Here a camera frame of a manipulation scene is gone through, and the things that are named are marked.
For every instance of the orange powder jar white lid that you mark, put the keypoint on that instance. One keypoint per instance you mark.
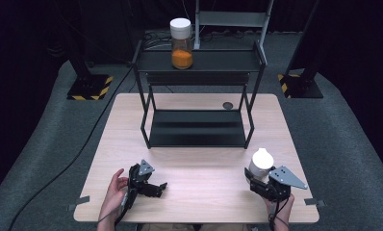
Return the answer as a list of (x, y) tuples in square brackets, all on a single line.
[(181, 57)]

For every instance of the grey round table grommet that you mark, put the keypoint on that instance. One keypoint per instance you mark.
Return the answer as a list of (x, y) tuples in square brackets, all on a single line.
[(227, 106)]

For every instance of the person's left hand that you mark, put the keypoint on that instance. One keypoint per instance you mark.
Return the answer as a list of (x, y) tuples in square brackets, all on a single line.
[(115, 195)]

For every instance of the grey metal stand frame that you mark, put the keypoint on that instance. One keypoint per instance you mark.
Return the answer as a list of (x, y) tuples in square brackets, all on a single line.
[(231, 18)]

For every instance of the white plastic bottle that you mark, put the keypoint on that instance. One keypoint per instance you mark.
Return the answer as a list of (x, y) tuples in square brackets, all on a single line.
[(260, 162)]

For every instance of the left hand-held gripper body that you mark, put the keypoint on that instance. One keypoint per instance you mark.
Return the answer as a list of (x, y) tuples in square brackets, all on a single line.
[(138, 179)]

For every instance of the black metal shelf rack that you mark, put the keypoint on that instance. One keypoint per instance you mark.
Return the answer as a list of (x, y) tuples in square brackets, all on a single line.
[(197, 128)]

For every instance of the person's right hand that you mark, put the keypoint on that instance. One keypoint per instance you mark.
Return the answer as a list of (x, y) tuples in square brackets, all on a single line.
[(284, 210)]

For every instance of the black stand hazard-striped base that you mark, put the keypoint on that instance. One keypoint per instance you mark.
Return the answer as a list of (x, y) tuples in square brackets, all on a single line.
[(300, 85), (90, 86)]

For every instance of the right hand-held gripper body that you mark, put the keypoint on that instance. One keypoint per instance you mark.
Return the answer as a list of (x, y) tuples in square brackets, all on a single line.
[(282, 179)]

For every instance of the grey tape strip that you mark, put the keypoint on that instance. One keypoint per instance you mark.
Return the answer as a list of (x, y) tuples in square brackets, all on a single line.
[(314, 202), (80, 201)]

